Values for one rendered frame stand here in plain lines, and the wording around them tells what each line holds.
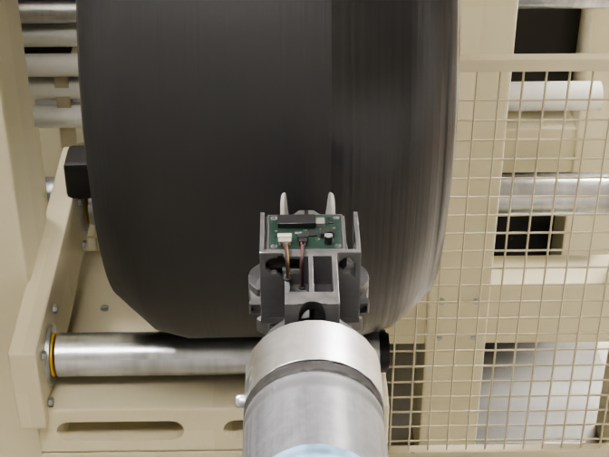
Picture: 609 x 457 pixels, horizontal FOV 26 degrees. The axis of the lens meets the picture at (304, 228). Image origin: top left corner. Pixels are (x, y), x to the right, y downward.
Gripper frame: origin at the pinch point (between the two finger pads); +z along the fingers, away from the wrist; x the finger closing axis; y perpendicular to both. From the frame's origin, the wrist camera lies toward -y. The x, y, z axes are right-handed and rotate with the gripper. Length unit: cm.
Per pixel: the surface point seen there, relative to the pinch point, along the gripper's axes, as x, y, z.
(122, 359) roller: 18.1, -25.6, 15.0
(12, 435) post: 33, -43, 23
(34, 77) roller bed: 34, -19, 64
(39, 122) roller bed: 33, -24, 62
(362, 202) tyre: -4.5, 1.7, 1.1
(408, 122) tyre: -8.0, 8.3, 2.4
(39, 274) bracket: 27.5, -21.6, 24.3
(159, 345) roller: 14.4, -24.6, 16.0
